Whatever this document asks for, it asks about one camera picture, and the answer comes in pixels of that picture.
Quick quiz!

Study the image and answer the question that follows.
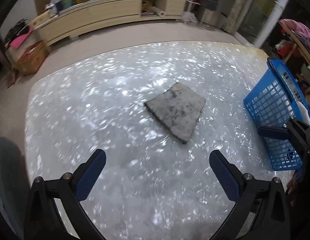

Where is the white rectangular sponge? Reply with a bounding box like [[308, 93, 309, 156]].
[[297, 101, 310, 126]]

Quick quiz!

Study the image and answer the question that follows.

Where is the blue plastic laundry basket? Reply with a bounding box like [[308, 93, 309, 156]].
[[243, 57, 310, 171]]

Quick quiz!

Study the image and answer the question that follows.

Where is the grey square cloth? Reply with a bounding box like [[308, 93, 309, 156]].
[[144, 82, 206, 144]]

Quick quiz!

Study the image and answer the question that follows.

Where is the pink clothes pile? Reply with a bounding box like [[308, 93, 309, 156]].
[[279, 19, 310, 54]]

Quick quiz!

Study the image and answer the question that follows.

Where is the brown cardboard box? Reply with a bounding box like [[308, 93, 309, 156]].
[[15, 41, 50, 76]]

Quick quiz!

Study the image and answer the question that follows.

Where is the pink folded cloth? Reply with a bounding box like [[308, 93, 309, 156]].
[[10, 29, 33, 49]]

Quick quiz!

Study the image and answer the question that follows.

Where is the cream long tv cabinet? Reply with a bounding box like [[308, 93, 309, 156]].
[[35, 0, 186, 46]]

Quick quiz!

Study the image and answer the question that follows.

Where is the white paper roll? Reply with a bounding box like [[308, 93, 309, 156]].
[[151, 6, 166, 17]]

